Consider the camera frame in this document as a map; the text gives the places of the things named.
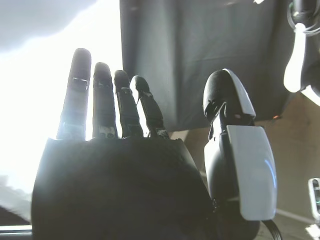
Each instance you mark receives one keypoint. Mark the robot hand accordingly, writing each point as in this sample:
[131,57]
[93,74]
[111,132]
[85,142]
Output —
[120,190]

